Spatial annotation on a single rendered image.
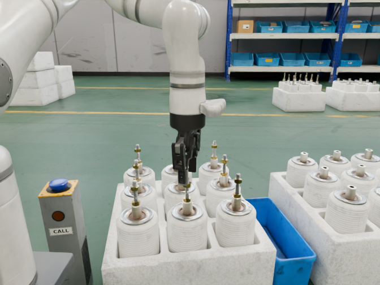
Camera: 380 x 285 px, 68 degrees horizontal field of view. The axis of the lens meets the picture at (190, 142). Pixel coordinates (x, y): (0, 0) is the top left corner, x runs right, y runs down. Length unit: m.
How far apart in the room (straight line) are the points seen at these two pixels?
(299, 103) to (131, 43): 3.91
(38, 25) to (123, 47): 5.55
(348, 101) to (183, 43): 2.72
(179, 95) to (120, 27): 5.51
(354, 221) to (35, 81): 3.09
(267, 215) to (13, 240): 0.81
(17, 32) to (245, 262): 0.61
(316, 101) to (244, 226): 2.42
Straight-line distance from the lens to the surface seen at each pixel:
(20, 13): 0.47
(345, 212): 0.81
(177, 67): 0.54
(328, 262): 0.83
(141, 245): 0.67
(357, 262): 0.86
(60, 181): 0.71
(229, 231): 0.69
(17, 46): 0.43
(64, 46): 6.45
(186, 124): 0.56
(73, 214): 0.70
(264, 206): 1.04
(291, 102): 2.90
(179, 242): 0.68
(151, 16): 0.58
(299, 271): 0.84
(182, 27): 0.52
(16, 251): 0.45
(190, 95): 0.55
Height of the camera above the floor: 0.62
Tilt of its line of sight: 19 degrees down
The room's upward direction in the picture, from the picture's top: straight up
